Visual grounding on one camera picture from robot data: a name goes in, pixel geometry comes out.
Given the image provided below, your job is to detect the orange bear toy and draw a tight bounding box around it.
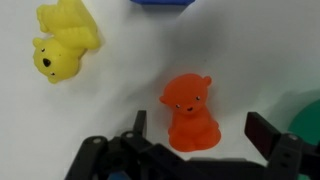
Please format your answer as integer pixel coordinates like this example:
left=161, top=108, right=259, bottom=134
left=159, top=73, right=222, bottom=153

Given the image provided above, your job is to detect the yellow bear toy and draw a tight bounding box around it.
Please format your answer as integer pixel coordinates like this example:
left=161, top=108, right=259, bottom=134
left=32, top=0, right=102, bottom=85

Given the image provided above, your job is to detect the green translucent plastic bowl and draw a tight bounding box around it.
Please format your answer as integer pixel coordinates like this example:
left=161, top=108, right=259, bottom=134
left=287, top=99, right=320, bottom=146

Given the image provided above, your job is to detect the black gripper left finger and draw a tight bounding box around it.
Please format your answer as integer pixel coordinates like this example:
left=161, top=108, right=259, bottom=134
left=64, top=109, right=193, bottom=180

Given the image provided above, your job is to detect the blue cube block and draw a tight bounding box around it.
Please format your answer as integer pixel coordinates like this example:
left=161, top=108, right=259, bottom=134
left=129, top=0, right=196, bottom=6

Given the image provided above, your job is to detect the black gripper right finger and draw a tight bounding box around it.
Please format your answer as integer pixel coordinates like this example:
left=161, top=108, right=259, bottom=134
left=244, top=111, right=320, bottom=180

